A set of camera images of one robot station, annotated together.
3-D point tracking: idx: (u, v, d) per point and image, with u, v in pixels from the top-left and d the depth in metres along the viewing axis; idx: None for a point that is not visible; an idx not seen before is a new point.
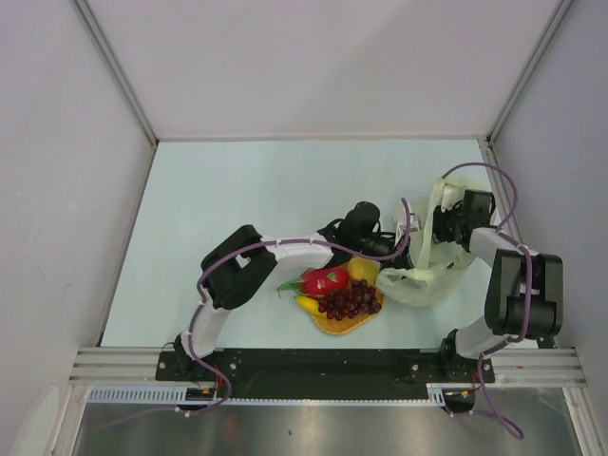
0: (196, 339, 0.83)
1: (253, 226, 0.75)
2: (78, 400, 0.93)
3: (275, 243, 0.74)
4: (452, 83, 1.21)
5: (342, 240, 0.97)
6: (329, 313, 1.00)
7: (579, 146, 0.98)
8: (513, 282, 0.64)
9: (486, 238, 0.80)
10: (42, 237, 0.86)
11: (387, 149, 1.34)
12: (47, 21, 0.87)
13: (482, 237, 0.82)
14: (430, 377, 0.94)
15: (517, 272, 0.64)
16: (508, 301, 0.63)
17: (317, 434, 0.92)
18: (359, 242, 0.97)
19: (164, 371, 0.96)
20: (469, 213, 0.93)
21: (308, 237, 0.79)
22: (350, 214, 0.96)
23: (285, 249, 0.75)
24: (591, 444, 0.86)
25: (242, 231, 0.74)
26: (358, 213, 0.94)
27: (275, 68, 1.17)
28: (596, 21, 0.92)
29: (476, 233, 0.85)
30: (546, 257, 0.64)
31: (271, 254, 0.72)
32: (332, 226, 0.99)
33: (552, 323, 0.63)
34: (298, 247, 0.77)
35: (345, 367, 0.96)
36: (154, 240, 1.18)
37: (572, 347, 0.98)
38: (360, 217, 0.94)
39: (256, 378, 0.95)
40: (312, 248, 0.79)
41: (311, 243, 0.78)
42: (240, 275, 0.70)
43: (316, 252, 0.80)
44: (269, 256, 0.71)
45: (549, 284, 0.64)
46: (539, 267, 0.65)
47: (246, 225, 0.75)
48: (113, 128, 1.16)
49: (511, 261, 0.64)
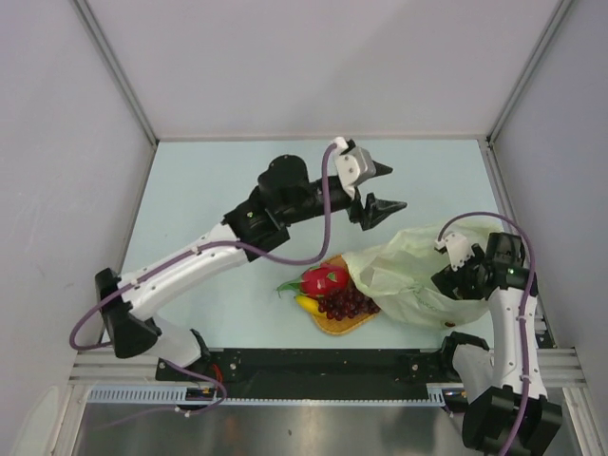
0: (174, 358, 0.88)
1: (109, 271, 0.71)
2: (78, 400, 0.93)
3: (135, 285, 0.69)
4: (451, 83, 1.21)
5: (261, 217, 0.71)
6: (329, 313, 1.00)
7: (579, 145, 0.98)
8: (499, 423, 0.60)
9: (503, 319, 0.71)
10: (42, 238, 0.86)
11: (386, 149, 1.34)
12: (47, 21, 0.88)
13: (500, 313, 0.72)
14: (430, 377, 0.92)
15: (506, 414, 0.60)
16: (485, 433, 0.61)
17: (317, 434, 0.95)
18: (283, 216, 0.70)
19: (164, 371, 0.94)
20: (489, 257, 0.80)
21: (191, 247, 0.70)
22: (263, 175, 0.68)
23: (153, 283, 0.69)
24: (591, 444, 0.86)
25: (101, 279, 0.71)
26: (270, 178, 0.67)
27: (275, 66, 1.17)
28: (596, 20, 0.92)
29: (498, 294, 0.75)
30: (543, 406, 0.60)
31: (126, 305, 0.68)
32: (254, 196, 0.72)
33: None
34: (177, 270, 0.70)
35: (345, 367, 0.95)
36: (154, 241, 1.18)
37: (572, 347, 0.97)
38: (273, 182, 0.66)
39: (256, 378, 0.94)
40: (198, 259, 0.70)
41: (195, 255, 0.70)
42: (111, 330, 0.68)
43: (210, 257, 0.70)
44: (126, 309, 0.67)
45: (539, 430, 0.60)
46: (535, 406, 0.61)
47: (102, 272, 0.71)
48: (112, 128, 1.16)
49: (503, 402, 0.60)
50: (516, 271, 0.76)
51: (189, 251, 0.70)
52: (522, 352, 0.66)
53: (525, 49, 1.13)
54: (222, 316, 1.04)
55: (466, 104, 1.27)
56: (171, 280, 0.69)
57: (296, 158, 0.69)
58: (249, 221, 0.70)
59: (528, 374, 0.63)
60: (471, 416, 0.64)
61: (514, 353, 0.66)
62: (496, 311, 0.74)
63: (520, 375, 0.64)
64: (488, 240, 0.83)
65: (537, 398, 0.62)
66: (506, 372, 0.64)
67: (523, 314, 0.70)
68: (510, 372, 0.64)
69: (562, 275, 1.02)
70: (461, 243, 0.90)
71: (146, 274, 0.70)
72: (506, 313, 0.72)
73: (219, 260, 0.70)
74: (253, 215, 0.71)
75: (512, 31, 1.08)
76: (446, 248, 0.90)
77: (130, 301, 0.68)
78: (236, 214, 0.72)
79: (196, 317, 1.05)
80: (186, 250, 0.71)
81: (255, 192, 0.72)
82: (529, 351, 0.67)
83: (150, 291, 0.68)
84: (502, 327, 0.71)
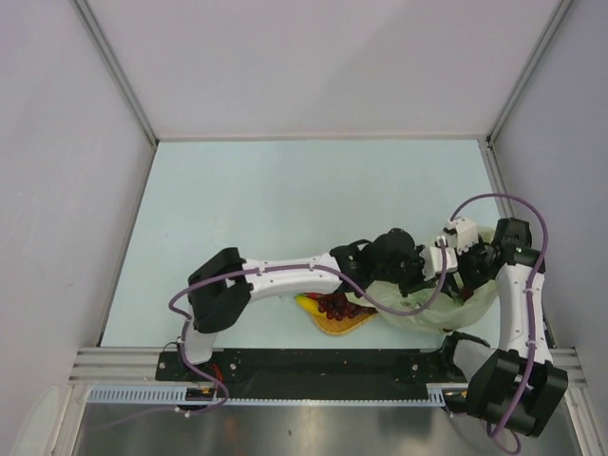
0: (189, 350, 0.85)
1: (235, 251, 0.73)
2: (78, 400, 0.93)
3: (259, 271, 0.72)
4: (451, 83, 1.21)
5: (361, 266, 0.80)
6: (329, 313, 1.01)
7: (580, 145, 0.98)
8: (505, 386, 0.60)
9: (510, 290, 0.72)
10: (41, 237, 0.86)
11: (387, 149, 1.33)
12: (47, 21, 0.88)
13: (505, 288, 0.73)
14: (430, 377, 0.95)
15: (510, 378, 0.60)
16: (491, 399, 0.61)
17: (317, 434, 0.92)
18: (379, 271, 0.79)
19: (165, 371, 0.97)
20: (501, 240, 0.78)
21: (309, 261, 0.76)
22: (381, 237, 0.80)
23: (271, 276, 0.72)
24: (591, 444, 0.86)
25: (224, 255, 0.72)
26: (389, 238, 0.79)
27: (275, 67, 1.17)
28: (596, 21, 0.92)
29: (505, 270, 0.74)
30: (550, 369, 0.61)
31: (248, 284, 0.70)
32: (355, 247, 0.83)
33: (532, 423, 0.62)
34: (294, 275, 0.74)
35: (346, 367, 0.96)
36: (154, 241, 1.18)
37: (572, 347, 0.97)
38: (392, 246, 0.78)
39: (256, 378, 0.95)
40: (311, 274, 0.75)
41: (311, 269, 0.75)
42: (218, 302, 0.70)
43: (319, 277, 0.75)
44: (246, 289, 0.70)
45: (544, 394, 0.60)
46: (541, 371, 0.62)
47: (228, 249, 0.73)
48: (112, 128, 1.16)
49: (509, 365, 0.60)
50: (524, 251, 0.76)
51: (307, 264, 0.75)
52: (528, 321, 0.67)
53: (525, 49, 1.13)
54: None
55: (466, 104, 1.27)
56: (285, 282, 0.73)
57: (406, 233, 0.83)
58: (351, 265, 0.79)
59: (535, 340, 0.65)
60: (475, 383, 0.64)
61: (521, 321, 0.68)
62: (503, 285, 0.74)
63: (525, 341, 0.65)
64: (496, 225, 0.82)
65: (542, 363, 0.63)
66: (512, 339, 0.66)
67: (531, 286, 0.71)
68: (517, 339, 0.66)
69: (562, 275, 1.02)
70: (470, 231, 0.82)
71: (271, 266, 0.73)
72: (513, 284, 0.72)
73: (322, 282, 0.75)
74: (352, 258, 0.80)
75: (512, 31, 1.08)
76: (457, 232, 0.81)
77: (252, 283, 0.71)
78: (340, 252, 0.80)
79: None
80: (305, 262, 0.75)
81: (357, 244, 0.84)
82: (536, 319, 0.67)
83: (267, 283, 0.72)
84: (508, 297, 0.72)
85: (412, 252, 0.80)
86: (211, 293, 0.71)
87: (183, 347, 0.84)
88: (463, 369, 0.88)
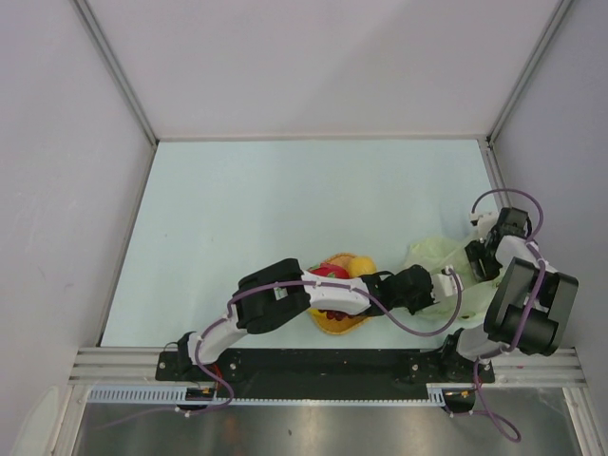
0: (203, 349, 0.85)
1: (294, 262, 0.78)
2: (78, 400, 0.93)
3: (315, 283, 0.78)
4: (452, 83, 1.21)
5: (384, 294, 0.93)
6: (329, 313, 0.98)
7: (580, 145, 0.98)
8: (519, 293, 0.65)
9: (515, 247, 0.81)
10: (42, 238, 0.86)
11: (387, 148, 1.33)
12: (47, 21, 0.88)
13: (510, 244, 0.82)
14: (430, 377, 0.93)
15: (526, 281, 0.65)
16: (506, 308, 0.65)
17: (317, 433, 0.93)
18: (397, 298, 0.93)
19: (165, 371, 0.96)
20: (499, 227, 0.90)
21: (349, 283, 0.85)
22: (403, 271, 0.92)
23: (323, 291, 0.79)
24: (591, 444, 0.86)
25: (284, 265, 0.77)
26: (409, 275, 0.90)
27: (275, 68, 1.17)
28: (597, 21, 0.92)
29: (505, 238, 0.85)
30: (560, 276, 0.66)
31: (307, 294, 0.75)
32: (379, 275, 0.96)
33: (548, 339, 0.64)
34: (339, 292, 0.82)
35: (345, 367, 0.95)
36: (155, 241, 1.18)
37: (572, 347, 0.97)
38: (412, 279, 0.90)
39: (256, 378, 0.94)
40: (351, 294, 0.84)
41: (351, 290, 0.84)
42: (274, 306, 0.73)
43: (354, 298, 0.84)
44: (306, 298, 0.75)
45: (557, 304, 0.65)
46: (553, 285, 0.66)
47: (289, 259, 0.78)
48: (113, 129, 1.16)
49: (522, 271, 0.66)
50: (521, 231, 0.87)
51: (348, 285, 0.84)
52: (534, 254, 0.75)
53: (525, 50, 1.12)
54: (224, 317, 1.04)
55: (466, 103, 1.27)
56: (332, 296, 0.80)
57: (423, 268, 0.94)
58: (376, 291, 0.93)
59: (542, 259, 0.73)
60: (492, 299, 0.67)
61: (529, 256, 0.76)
62: (507, 249, 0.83)
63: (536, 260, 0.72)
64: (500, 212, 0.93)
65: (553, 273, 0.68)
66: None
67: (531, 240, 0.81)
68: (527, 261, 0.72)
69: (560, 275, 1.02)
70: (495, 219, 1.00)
71: (326, 281, 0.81)
72: (516, 242, 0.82)
73: (357, 303, 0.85)
74: (378, 286, 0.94)
75: (512, 31, 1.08)
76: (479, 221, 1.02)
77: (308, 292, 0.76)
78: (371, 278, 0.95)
79: (196, 317, 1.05)
80: (346, 283, 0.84)
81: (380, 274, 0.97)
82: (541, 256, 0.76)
83: (319, 295, 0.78)
84: (514, 247, 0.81)
85: (427, 288, 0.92)
86: (264, 296, 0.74)
87: (199, 345, 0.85)
88: (471, 355, 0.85)
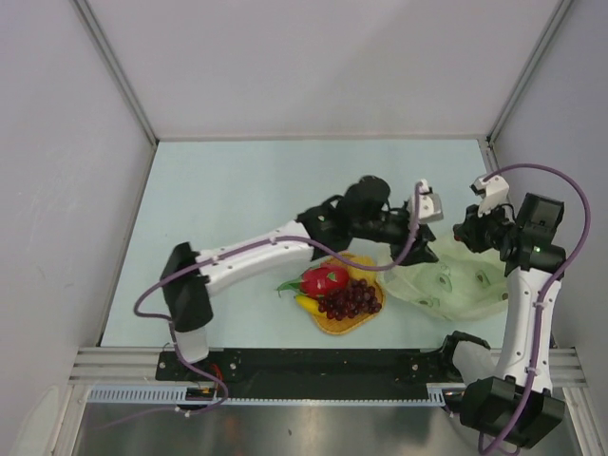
0: (183, 351, 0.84)
1: (187, 246, 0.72)
2: (78, 400, 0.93)
3: (213, 261, 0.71)
4: (452, 83, 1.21)
5: (336, 223, 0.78)
6: (329, 313, 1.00)
7: (579, 145, 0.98)
8: (492, 417, 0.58)
9: (517, 304, 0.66)
10: (42, 238, 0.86)
11: (388, 148, 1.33)
12: (47, 21, 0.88)
13: (516, 295, 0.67)
14: (430, 377, 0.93)
15: (503, 409, 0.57)
16: (481, 422, 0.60)
17: (317, 433, 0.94)
18: (355, 226, 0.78)
19: (164, 371, 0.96)
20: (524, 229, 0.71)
21: (269, 236, 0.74)
22: (352, 187, 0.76)
23: (227, 263, 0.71)
24: (591, 444, 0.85)
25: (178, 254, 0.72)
26: (362, 189, 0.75)
27: (275, 67, 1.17)
28: (595, 22, 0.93)
29: (518, 276, 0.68)
30: (544, 411, 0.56)
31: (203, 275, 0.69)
32: (329, 204, 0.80)
33: (523, 441, 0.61)
34: (248, 256, 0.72)
35: (345, 367, 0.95)
36: (155, 241, 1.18)
37: (572, 347, 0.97)
38: (366, 196, 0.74)
39: (256, 377, 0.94)
40: (273, 247, 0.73)
41: (272, 242, 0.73)
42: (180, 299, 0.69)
43: (284, 249, 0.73)
44: (202, 281, 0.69)
45: (533, 428, 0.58)
46: (536, 405, 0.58)
47: (180, 246, 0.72)
48: (113, 129, 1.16)
49: (499, 402, 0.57)
50: (543, 250, 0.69)
51: (268, 239, 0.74)
52: (532, 344, 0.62)
53: (524, 50, 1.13)
54: (223, 316, 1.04)
55: (466, 104, 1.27)
56: (243, 264, 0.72)
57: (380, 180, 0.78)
58: (326, 223, 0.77)
59: (535, 368, 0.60)
60: (470, 397, 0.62)
61: (523, 343, 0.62)
62: (513, 290, 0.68)
63: (525, 368, 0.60)
64: (524, 200, 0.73)
65: (540, 391, 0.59)
66: (513, 363, 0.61)
67: (541, 302, 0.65)
68: (516, 364, 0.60)
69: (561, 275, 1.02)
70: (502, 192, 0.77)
71: (226, 254, 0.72)
72: (524, 293, 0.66)
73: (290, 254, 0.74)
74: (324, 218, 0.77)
75: (511, 31, 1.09)
76: (485, 194, 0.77)
77: (208, 275, 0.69)
78: (309, 215, 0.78)
79: None
80: (264, 237, 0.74)
81: (330, 201, 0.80)
82: (541, 338, 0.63)
83: (224, 270, 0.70)
84: (516, 305, 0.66)
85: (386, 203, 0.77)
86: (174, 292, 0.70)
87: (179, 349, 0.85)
88: (463, 374, 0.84)
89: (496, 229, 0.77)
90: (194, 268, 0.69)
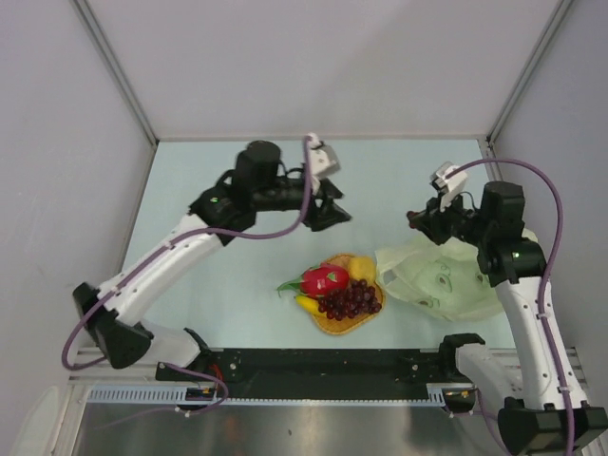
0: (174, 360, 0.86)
1: (85, 284, 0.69)
2: (78, 400, 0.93)
3: (116, 292, 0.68)
4: (452, 82, 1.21)
5: (235, 199, 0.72)
6: (329, 313, 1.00)
7: (579, 145, 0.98)
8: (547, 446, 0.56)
9: (519, 319, 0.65)
10: (42, 237, 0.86)
11: (387, 149, 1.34)
12: (47, 21, 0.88)
13: (515, 311, 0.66)
14: (430, 377, 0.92)
15: (555, 437, 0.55)
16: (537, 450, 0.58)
17: (317, 433, 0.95)
18: (255, 199, 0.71)
19: (164, 371, 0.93)
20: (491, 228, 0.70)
21: (164, 242, 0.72)
22: (240, 155, 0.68)
23: (129, 288, 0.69)
24: (591, 445, 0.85)
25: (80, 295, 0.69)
26: (252, 155, 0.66)
27: (275, 68, 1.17)
28: (595, 22, 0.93)
29: (510, 289, 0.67)
30: (589, 424, 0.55)
31: (112, 312, 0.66)
32: (223, 180, 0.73)
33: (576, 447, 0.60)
34: (148, 272, 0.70)
35: (345, 367, 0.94)
36: (155, 241, 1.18)
37: (572, 347, 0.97)
38: (254, 162, 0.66)
39: (256, 378, 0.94)
40: (172, 253, 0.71)
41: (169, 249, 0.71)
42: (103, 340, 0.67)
43: (183, 249, 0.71)
44: (113, 316, 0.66)
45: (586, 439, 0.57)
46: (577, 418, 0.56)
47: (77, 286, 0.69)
48: (112, 129, 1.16)
49: (550, 434, 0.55)
50: (523, 252, 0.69)
51: (163, 247, 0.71)
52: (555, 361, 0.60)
53: (524, 49, 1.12)
54: (223, 316, 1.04)
55: (466, 104, 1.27)
56: (150, 280, 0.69)
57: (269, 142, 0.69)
58: (223, 201, 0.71)
59: (566, 385, 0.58)
60: (515, 431, 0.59)
61: (545, 363, 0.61)
62: (509, 304, 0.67)
63: (558, 388, 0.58)
64: (485, 196, 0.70)
65: (579, 407, 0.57)
66: (544, 388, 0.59)
67: (542, 313, 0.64)
68: (547, 387, 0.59)
69: (562, 275, 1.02)
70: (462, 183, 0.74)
71: (124, 280, 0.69)
72: (522, 305, 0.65)
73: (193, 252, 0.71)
74: (217, 199, 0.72)
75: (510, 31, 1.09)
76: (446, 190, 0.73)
77: (116, 309, 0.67)
78: (200, 201, 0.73)
79: (196, 316, 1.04)
80: (161, 246, 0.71)
81: (224, 178, 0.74)
82: (558, 350, 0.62)
83: (132, 294, 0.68)
84: (522, 324, 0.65)
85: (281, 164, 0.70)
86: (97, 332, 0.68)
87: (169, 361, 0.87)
88: (470, 378, 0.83)
89: (464, 224, 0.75)
90: (99, 305, 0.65)
